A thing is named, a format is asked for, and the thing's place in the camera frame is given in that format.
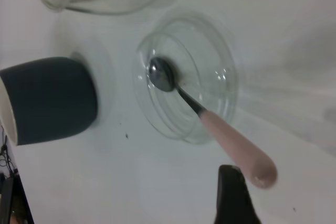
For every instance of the dark grey ceramic mug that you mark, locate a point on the dark grey ceramic mug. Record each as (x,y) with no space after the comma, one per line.
(52,98)

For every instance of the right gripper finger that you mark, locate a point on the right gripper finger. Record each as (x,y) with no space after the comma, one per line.
(233,203)

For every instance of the clear round glass lid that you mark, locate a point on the clear round glass lid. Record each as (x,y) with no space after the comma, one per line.
(210,58)

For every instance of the dark equipment beside table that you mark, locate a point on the dark equipment beside table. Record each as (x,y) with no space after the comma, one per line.
(15,203)

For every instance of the dark coffee crumb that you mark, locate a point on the dark coffee crumb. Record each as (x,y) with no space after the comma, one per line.
(126,136)

